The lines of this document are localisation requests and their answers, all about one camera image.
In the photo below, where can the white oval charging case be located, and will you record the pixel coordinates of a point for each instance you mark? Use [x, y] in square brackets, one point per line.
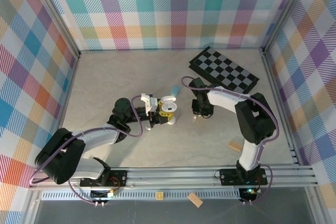
[169, 107]

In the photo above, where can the blue charging case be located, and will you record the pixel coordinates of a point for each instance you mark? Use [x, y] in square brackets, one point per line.
[176, 90]

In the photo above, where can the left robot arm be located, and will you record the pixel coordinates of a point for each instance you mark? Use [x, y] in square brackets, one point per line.
[60, 155]

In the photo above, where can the black grey chessboard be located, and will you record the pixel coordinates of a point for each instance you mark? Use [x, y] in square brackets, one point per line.
[223, 64]

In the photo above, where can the wooden block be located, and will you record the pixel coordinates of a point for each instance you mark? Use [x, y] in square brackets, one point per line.
[195, 199]
[235, 146]

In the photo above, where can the wooden letter cube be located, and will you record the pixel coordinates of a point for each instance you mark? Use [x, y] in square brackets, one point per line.
[159, 195]

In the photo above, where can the black controller board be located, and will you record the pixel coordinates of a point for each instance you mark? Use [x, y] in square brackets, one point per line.
[101, 195]
[249, 195]

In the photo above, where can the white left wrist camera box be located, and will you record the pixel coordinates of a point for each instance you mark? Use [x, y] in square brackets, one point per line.
[147, 100]

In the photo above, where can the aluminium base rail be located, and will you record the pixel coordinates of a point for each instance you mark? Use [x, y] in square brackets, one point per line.
[170, 178]

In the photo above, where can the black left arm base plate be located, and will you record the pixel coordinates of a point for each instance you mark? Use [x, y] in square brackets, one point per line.
[118, 175]

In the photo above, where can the aluminium side rail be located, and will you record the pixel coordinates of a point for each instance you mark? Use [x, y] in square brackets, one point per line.
[278, 103]

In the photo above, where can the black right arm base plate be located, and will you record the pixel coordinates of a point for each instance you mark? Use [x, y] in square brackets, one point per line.
[228, 176]

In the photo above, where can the aluminium corner post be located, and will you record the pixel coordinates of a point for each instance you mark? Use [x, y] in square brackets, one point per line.
[284, 11]
[55, 11]

